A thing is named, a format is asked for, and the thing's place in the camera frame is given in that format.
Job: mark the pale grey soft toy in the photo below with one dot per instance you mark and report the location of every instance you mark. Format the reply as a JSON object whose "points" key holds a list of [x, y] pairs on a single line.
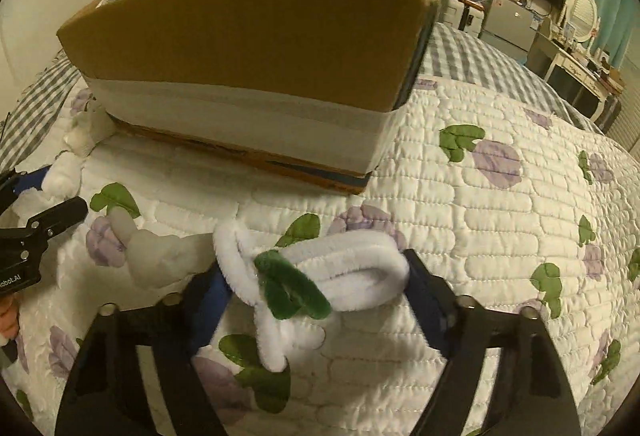
{"points": [[150, 258]]}

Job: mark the grey checked bed sheet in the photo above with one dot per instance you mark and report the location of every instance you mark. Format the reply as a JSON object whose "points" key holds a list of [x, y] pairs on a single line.
{"points": [[462, 50]]}

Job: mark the white plush toy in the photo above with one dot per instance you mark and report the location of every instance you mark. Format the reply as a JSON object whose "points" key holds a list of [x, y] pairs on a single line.
{"points": [[87, 133]]}

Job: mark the white oval vanity mirror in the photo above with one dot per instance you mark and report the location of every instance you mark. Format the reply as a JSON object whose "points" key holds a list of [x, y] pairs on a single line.
{"points": [[582, 15]]}

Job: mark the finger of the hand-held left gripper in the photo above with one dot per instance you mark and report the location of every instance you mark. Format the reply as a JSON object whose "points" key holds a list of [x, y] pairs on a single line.
{"points": [[27, 180], [62, 213]]}

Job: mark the person's left hand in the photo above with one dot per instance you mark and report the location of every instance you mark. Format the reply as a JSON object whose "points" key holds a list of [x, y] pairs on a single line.
{"points": [[7, 322]]}

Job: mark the white and green chenille flower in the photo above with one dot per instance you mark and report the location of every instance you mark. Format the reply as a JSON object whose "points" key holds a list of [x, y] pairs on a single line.
{"points": [[345, 266]]}

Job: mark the brown cardboard box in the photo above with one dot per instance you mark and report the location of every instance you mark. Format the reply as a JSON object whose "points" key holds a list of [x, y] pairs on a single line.
{"points": [[240, 60]]}

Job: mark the floral quilted blanket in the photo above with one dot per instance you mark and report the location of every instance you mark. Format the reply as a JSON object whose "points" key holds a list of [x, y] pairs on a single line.
{"points": [[475, 226]]}

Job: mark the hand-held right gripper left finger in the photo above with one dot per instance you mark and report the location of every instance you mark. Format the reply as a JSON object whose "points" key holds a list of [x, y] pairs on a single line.
{"points": [[212, 292]]}

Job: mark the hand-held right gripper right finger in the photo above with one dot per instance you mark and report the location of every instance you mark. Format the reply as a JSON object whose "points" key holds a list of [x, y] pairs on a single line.
{"points": [[425, 288]]}

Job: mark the white vanity table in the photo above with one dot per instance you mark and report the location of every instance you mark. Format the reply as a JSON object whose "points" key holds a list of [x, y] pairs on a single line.
{"points": [[570, 65]]}

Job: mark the silver metal cabinet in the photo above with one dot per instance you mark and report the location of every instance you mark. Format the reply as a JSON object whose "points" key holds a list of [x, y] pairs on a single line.
{"points": [[507, 23]]}

